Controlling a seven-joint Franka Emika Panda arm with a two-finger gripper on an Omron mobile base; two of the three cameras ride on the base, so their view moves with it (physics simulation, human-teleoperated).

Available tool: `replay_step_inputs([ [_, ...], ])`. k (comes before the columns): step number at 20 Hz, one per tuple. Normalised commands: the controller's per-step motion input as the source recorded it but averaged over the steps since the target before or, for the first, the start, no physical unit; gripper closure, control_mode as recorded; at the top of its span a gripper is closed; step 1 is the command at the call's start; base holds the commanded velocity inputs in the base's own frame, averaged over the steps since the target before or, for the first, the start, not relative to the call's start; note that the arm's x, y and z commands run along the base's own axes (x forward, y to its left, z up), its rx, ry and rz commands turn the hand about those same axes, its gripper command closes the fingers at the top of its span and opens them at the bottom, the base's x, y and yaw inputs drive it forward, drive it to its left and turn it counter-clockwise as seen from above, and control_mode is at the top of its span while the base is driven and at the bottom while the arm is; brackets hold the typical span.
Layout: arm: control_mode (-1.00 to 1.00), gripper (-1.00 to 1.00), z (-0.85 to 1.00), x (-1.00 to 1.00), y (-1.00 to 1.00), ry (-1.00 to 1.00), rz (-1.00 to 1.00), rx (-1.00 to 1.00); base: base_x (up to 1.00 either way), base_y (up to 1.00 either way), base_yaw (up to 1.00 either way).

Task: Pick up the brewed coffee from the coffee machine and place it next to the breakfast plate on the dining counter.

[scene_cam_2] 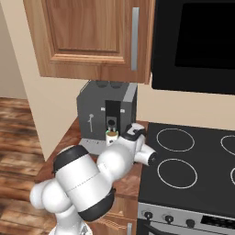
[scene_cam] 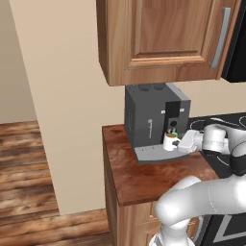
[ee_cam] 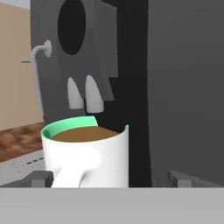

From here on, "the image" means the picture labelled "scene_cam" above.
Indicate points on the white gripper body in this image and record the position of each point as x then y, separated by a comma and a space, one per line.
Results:
190, 141

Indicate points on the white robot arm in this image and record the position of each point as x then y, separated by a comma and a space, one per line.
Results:
205, 195

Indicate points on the white mug of coffee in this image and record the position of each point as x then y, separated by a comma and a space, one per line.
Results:
167, 143

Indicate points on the dark grey coffee machine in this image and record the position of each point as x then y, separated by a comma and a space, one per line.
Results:
144, 121

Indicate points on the black hob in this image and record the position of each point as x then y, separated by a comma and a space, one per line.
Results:
221, 161

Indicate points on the wooden base cabinet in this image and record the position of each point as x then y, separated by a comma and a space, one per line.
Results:
131, 221

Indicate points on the wooden cupboard door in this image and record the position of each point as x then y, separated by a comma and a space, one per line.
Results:
166, 32

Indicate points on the black wall appliance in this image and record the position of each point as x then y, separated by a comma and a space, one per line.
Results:
236, 51

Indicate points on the wooden wall cupboard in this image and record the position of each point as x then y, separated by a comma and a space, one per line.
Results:
103, 38

